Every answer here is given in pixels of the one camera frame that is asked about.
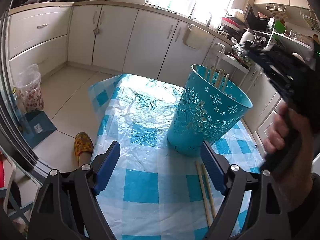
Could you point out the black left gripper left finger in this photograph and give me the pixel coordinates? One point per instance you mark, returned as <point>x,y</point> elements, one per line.
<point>67,206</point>

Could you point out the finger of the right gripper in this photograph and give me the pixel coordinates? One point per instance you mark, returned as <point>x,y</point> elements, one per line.
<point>280,55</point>

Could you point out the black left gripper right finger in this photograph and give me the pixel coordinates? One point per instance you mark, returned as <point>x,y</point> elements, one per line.
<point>252,207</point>

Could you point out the wooden chopstick apart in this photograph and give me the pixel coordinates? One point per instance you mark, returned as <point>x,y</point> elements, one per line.
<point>225,83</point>

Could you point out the wooden chopstick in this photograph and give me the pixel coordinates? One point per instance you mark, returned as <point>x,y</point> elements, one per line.
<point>219,78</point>
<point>211,199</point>
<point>206,72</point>
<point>206,207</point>
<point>212,73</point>

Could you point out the white kitchen cabinets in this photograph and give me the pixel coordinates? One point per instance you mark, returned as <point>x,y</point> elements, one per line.
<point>110,37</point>

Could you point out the person's right hand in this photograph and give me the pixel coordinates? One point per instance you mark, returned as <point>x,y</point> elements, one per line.
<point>295,183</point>

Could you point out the white dish rack shelf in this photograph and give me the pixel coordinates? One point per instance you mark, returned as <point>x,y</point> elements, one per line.
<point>289,45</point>

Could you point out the red and white chair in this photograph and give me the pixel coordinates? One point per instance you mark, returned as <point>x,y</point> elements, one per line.
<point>17,213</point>

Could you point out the bag of vegetables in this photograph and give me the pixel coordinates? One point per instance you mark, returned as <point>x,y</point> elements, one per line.
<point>241,52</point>

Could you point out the yellow floral slipper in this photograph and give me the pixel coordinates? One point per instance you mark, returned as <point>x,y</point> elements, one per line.
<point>83,147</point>

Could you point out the blue dustpan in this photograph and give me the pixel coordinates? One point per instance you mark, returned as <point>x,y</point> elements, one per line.
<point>39,127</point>

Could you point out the blue checkered plastic tablecloth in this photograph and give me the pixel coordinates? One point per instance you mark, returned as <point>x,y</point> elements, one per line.
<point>154,192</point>

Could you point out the teal perforated plastic basket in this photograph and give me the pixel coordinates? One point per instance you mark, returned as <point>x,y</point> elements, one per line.
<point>205,113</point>

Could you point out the floral bin with plastic bag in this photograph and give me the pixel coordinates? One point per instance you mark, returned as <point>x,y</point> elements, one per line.
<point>28,84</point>

